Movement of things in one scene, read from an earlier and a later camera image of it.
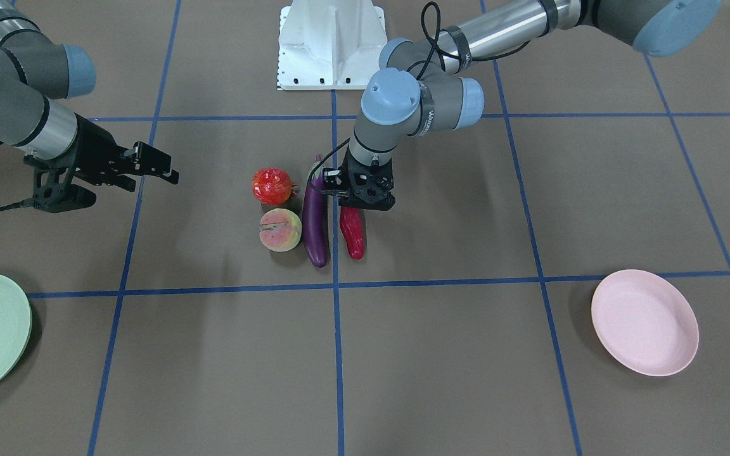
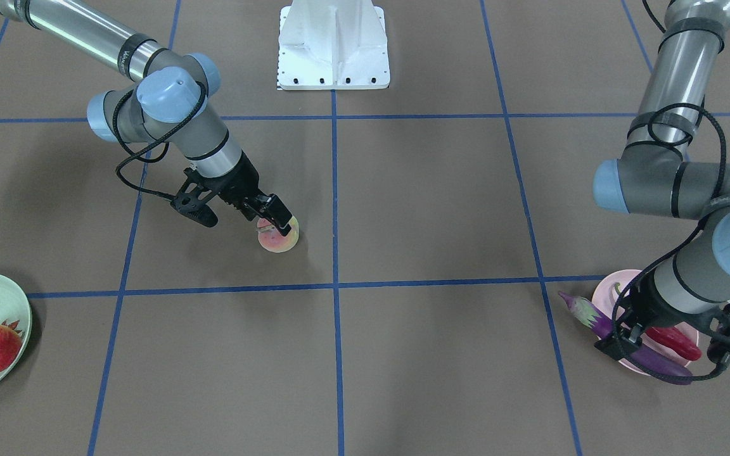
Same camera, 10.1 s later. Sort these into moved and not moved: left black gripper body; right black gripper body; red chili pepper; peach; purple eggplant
Moved: purple eggplant; right black gripper body; left black gripper body; red chili pepper
Not moved: peach
